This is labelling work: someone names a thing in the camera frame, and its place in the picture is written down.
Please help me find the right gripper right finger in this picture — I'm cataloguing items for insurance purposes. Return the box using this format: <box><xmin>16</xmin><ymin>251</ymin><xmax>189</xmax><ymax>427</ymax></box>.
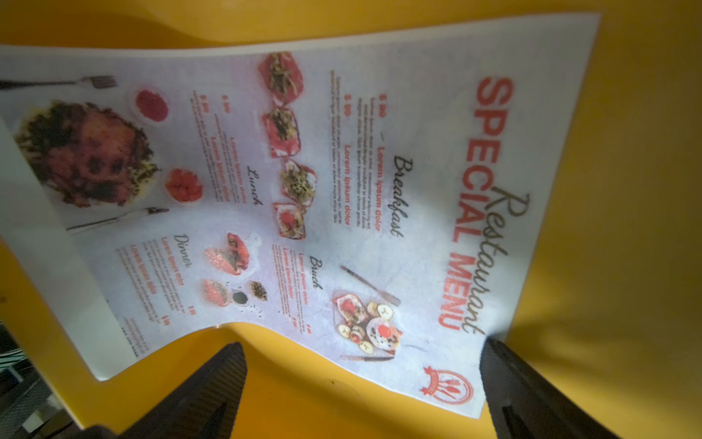
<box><xmin>480</xmin><ymin>338</ymin><xmax>618</xmax><ymax>439</ymax></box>

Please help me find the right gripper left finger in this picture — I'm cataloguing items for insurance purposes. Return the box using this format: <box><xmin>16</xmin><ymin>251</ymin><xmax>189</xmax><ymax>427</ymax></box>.
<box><xmin>73</xmin><ymin>343</ymin><xmax>248</xmax><ymax>439</ymax></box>

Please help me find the special menu paper sheet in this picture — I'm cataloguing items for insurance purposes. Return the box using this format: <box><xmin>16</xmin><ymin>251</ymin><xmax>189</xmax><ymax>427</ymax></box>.
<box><xmin>1</xmin><ymin>13</ymin><xmax>600</xmax><ymax>418</ymax></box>

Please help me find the yellow plastic tray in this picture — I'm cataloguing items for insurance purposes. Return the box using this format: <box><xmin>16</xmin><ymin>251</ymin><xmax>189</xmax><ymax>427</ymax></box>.
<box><xmin>1</xmin><ymin>1</ymin><xmax>701</xmax><ymax>438</ymax></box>

